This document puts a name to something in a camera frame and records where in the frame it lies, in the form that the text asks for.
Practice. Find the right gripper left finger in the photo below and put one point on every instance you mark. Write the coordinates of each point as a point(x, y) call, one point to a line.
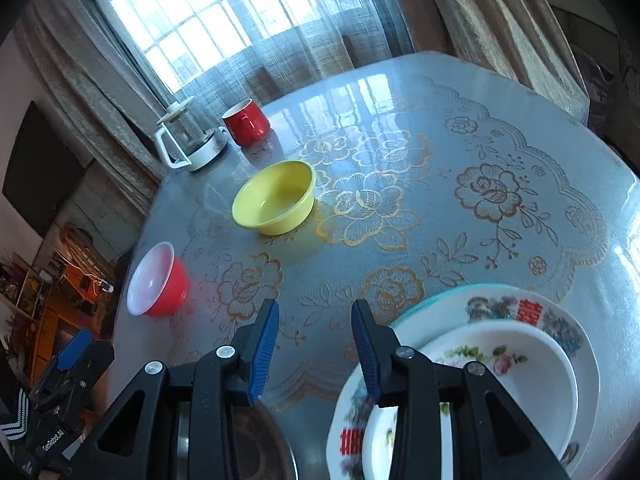
point(176, 422)

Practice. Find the red mug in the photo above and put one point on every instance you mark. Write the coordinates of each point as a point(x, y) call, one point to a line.
point(246, 123)

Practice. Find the red plastic bowl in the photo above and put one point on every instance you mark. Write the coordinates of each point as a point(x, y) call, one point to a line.
point(159, 285)

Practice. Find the orange cabinet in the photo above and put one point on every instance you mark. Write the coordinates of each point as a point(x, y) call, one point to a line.
point(47, 307)

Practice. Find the stainless steel bowl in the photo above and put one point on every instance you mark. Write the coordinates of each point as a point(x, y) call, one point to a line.
point(261, 449)

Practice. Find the sheer white curtain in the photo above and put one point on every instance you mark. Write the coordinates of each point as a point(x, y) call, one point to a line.
point(223, 51)

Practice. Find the black wall television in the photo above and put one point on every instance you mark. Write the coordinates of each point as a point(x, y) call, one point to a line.
point(42, 172)

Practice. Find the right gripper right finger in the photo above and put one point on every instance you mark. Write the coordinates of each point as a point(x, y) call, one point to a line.
point(492, 437)

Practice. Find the white glass electric kettle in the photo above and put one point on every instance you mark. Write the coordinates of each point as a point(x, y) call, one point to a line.
point(182, 143)

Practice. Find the beige right curtain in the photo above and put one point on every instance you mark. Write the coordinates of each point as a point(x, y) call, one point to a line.
point(518, 39)

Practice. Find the yellow plastic bowl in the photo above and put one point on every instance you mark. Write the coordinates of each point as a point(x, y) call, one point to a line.
point(277, 199)

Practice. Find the large white dragon plate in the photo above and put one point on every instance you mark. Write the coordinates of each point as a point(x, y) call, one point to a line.
point(538, 351)

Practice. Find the beige left curtain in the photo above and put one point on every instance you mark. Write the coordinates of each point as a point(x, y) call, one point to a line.
point(95, 92)

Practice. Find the beige curtain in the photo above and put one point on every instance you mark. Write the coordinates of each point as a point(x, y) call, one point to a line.
point(518, 39)
point(95, 92)

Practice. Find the wooden chair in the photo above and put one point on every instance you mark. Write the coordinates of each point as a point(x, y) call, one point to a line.
point(82, 252)

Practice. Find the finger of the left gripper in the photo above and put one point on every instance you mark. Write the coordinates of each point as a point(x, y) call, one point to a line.
point(72, 352)
point(92, 365)

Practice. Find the teal plate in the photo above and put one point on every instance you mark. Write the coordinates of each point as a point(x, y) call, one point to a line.
point(479, 289)

